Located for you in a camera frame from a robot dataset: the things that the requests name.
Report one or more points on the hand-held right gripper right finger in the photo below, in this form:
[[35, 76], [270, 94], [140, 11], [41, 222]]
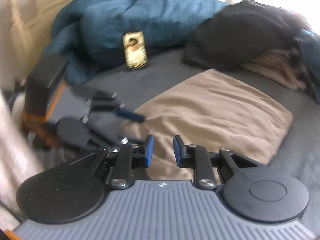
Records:
[[177, 151]]

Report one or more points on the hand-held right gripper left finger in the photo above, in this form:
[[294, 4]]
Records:
[[149, 151]]

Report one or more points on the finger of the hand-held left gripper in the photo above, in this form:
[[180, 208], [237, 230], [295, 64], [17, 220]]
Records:
[[107, 138], [130, 115]]

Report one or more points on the khaki pants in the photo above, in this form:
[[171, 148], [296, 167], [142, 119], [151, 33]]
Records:
[[212, 110]]

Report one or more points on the person's left forearm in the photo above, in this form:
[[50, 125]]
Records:
[[17, 155]]

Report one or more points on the small portrait picture card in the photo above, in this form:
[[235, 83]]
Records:
[[133, 50]]

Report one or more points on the cream carved headboard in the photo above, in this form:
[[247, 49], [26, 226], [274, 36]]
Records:
[[20, 30]]

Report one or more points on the blue duvet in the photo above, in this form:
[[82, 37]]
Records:
[[125, 10]]

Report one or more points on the beige houndstooth cloth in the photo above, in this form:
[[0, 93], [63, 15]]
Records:
[[275, 67]]

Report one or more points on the black garment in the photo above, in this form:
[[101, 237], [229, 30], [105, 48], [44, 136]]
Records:
[[237, 35]]

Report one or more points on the blue denim jeans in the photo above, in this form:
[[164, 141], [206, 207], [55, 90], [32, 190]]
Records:
[[311, 55]]

